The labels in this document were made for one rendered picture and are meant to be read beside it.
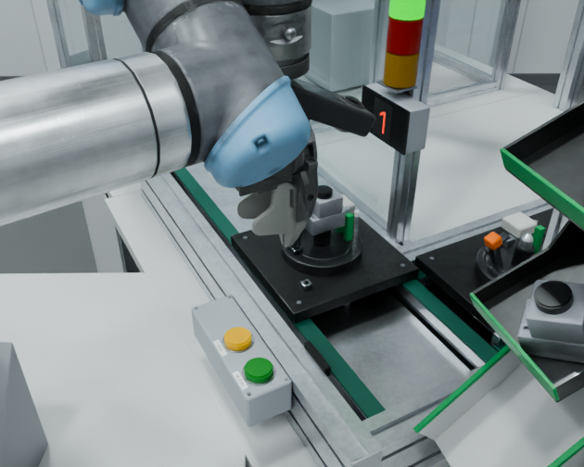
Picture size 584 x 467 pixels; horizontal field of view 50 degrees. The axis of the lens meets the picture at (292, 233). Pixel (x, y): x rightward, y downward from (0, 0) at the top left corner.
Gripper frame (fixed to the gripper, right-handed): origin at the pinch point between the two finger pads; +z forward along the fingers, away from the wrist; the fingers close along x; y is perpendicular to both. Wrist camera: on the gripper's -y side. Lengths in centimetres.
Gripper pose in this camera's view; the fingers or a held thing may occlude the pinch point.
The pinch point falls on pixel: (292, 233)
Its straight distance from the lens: 66.9
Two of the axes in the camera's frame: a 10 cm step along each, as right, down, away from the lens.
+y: -8.8, 2.7, -3.8
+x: 4.7, 5.0, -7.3
